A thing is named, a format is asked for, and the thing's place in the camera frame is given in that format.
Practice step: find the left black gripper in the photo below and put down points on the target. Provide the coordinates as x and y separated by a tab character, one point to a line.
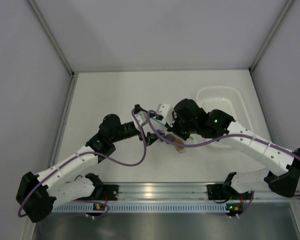
151	137

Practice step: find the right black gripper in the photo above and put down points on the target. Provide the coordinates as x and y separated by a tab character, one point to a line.
174	130

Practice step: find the clear zip top bag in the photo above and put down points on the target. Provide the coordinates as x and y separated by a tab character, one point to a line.
150	138

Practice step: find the orange fake food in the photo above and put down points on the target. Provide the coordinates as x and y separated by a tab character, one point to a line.
179	146

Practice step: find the dark red fake fig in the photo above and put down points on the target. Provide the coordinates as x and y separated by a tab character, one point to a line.
170	138

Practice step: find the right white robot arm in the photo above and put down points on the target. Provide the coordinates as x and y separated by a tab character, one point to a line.
281	172

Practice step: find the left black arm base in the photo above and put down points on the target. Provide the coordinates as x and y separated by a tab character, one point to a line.
105	192

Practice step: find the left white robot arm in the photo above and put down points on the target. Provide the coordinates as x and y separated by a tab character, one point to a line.
93	152

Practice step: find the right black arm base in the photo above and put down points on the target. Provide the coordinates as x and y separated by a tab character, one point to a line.
216	192

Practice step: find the white perforated plastic basket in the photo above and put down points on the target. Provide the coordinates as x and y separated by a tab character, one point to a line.
226	99

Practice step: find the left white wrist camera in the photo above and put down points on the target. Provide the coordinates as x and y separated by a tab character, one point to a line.
140	119

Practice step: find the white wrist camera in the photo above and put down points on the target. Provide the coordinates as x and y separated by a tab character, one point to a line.
140	119
166	111

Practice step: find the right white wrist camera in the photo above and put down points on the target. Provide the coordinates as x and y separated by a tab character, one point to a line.
166	111

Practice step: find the aluminium mounting rail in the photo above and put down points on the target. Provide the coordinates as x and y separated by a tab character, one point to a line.
162	191

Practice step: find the white slotted cable duct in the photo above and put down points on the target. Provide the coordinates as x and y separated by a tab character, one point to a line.
165	207

